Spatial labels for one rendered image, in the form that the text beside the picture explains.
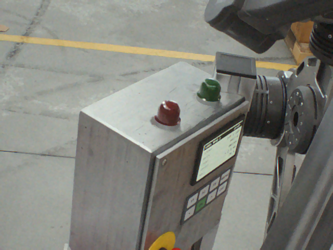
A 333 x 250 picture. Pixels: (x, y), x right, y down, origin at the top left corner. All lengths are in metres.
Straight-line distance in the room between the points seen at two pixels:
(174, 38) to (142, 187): 3.64
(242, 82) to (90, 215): 0.21
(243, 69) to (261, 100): 1.11
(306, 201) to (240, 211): 2.29
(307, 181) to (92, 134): 0.21
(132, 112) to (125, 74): 3.09
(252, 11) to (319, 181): 0.38
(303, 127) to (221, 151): 0.64
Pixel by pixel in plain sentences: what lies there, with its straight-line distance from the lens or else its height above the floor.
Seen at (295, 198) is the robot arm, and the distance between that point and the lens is 0.65.
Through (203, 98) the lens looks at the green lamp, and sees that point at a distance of 0.69.
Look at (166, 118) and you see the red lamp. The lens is 0.63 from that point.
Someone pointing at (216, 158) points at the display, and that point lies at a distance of 0.70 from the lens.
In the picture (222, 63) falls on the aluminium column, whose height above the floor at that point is 1.50.
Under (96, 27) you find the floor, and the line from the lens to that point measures 4.25.
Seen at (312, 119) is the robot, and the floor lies 1.17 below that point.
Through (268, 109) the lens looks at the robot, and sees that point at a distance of 1.82.
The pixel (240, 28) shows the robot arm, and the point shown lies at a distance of 1.00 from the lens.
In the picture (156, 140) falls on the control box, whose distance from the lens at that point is 0.62.
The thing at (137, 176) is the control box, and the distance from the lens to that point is 0.63.
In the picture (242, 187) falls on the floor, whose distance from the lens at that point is 3.06.
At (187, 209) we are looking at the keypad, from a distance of 0.72.
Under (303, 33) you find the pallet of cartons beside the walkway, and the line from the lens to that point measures 4.21.
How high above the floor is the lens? 1.82
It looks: 33 degrees down
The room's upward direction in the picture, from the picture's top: 10 degrees clockwise
